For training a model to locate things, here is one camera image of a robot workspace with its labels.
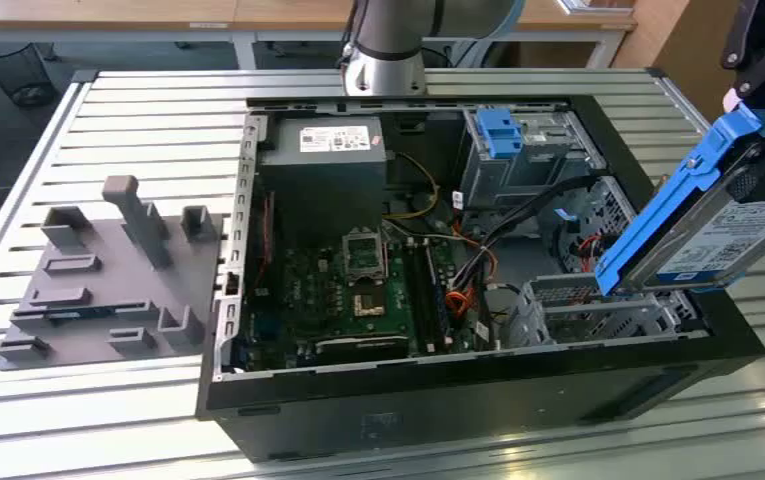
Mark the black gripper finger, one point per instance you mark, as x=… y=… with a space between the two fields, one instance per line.
x=751 y=30

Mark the hard disk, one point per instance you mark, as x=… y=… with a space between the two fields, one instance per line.
x=735 y=235

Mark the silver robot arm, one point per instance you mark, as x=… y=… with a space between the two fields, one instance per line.
x=388 y=60

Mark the metal disk bay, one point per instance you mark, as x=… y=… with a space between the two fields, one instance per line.
x=589 y=310

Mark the black RAM slot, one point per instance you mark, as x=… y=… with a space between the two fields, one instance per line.
x=444 y=336
x=418 y=295

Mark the brown wooden panel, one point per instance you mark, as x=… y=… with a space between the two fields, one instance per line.
x=675 y=35

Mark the blue drive latch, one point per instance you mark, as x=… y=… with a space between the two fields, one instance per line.
x=498 y=132

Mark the metal optical drive cage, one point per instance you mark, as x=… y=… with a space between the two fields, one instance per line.
x=535 y=175

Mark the black case fan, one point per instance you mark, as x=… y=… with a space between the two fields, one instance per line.
x=565 y=250

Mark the grey power supply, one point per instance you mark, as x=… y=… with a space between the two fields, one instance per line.
x=328 y=165

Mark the CPU socket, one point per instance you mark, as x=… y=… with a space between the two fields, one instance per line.
x=370 y=305

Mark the green motherboard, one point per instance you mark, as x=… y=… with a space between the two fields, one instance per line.
x=315 y=295

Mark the black PC case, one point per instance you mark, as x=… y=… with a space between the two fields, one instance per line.
x=488 y=415

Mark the black expansion card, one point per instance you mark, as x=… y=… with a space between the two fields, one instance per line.
x=362 y=350

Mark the grey parts rack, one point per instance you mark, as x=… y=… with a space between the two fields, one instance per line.
x=108 y=270

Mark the black mesh waste bin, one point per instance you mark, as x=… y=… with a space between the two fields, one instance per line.
x=11 y=70

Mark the green RAM stick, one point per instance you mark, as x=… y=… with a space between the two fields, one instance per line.
x=71 y=315

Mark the wooden desk with white frame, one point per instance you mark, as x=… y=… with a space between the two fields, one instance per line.
x=122 y=12

